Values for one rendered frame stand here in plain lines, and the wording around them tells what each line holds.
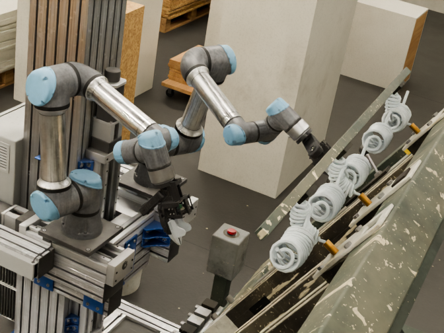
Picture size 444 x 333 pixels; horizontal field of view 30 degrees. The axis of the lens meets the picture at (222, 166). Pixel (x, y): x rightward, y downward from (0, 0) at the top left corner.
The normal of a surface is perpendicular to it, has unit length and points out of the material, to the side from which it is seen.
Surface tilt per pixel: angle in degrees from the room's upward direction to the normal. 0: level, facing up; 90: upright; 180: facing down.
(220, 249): 90
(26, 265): 90
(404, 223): 30
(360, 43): 90
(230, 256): 90
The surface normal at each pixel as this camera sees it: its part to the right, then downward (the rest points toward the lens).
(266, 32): -0.45, 0.36
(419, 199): 0.58, -0.59
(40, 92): -0.63, 0.15
